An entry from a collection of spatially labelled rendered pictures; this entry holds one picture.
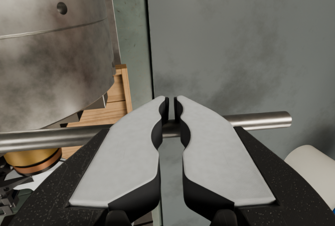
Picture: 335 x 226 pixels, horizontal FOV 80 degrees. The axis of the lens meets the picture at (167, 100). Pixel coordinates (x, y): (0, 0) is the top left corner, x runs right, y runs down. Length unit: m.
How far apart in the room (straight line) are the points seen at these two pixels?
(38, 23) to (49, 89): 0.06
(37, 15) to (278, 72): 1.94
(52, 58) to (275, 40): 1.79
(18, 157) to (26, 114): 0.17
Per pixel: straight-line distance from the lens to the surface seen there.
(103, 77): 0.27
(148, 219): 0.81
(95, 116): 0.60
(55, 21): 0.22
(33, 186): 0.46
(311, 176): 2.62
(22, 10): 0.21
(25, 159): 0.39
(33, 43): 0.21
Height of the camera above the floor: 1.40
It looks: 60 degrees down
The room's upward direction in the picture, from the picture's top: 152 degrees clockwise
